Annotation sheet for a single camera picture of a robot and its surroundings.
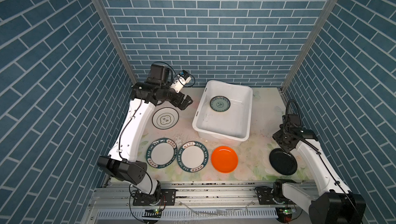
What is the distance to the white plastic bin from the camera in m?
0.97

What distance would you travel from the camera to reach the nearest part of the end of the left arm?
0.63 meters

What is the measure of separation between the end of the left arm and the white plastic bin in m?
0.26
